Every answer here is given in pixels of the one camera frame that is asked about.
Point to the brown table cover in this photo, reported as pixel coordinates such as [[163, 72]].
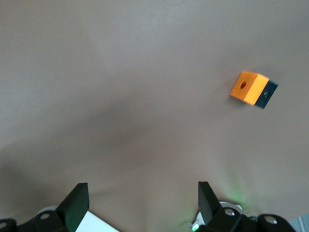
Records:
[[120, 96]]

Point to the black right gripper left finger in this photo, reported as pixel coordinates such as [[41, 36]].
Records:
[[72, 210]]

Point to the white drawer cabinet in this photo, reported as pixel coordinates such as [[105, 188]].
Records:
[[96, 224]]

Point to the orange black button box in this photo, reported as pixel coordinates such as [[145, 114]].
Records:
[[251, 89]]

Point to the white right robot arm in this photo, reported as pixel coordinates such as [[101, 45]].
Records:
[[195, 227]]

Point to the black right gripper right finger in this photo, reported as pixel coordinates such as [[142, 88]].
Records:
[[210, 207]]

